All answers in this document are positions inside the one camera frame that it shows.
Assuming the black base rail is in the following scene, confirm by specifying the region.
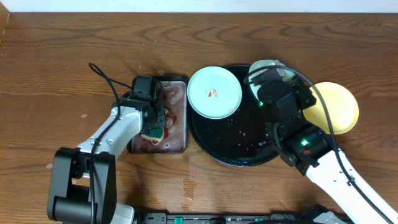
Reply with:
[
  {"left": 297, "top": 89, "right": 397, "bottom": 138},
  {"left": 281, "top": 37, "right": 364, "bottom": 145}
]
[{"left": 132, "top": 213, "right": 312, "bottom": 224}]

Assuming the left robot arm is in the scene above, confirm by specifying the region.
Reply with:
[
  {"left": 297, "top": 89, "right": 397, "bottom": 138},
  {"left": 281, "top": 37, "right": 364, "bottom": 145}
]
[{"left": 47, "top": 77, "right": 165, "bottom": 223}]

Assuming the green yellow sponge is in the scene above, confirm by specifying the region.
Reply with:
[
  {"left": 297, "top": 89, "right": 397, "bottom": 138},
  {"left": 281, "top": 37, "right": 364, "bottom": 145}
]
[{"left": 142, "top": 128, "right": 165, "bottom": 144}]

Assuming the black rectangular soapy tray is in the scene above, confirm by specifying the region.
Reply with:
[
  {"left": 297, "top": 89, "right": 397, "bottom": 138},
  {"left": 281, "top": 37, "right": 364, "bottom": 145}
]
[{"left": 127, "top": 76, "right": 187, "bottom": 154}]

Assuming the black round tray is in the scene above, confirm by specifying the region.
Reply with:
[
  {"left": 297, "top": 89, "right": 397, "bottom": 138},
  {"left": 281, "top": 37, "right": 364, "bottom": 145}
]
[{"left": 187, "top": 63, "right": 278, "bottom": 167}]

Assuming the yellow plate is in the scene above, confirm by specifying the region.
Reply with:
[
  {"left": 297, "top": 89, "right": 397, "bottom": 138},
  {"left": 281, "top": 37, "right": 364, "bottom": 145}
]
[{"left": 303, "top": 82, "right": 359, "bottom": 135}]

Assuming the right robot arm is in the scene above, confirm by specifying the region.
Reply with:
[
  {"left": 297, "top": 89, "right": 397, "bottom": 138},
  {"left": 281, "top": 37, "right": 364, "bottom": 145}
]
[{"left": 244, "top": 65, "right": 397, "bottom": 223}]

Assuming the light blue plate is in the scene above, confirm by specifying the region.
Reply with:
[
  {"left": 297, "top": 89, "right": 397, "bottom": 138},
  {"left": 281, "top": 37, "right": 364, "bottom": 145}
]
[
  {"left": 248, "top": 66, "right": 295, "bottom": 101},
  {"left": 187, "top": 66, "right": 243, "bottom": 119}
]

